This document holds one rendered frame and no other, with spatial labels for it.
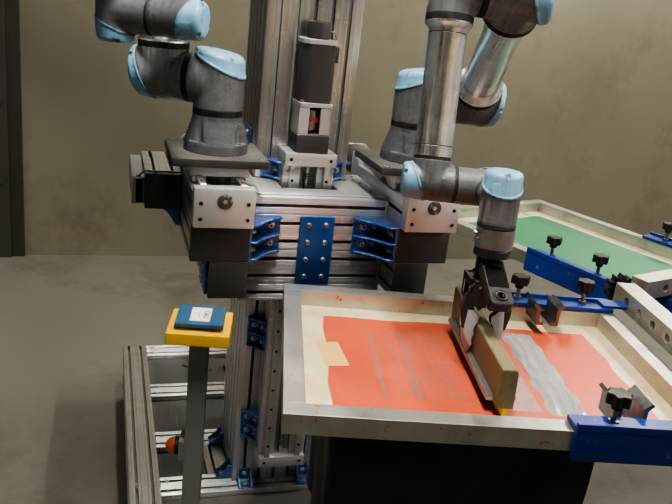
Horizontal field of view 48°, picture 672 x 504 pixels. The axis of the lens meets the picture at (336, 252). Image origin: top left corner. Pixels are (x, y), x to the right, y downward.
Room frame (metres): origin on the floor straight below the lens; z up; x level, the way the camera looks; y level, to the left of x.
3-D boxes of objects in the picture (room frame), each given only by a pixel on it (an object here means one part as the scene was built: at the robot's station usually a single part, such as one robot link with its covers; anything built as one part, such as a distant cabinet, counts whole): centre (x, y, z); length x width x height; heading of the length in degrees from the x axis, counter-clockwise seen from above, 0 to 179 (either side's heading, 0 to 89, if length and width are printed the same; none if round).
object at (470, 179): (1.51, -0.28, 1.29); 0.11 x 0.11 x 0.08; 1
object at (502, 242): (1.41, -0.30, 1.22); 0.08 x 0.08 x 0.05
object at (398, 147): (1.92, -0.16, 1.31); 0.15 x 0.15 x 0.10
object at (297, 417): (1.39, -0.31, 0.97); 0.79 x 0.58 x 0.04; 96
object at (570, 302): (1.69, -0.52, 0.97); 0.30 x 0.05 x 0.07; 96
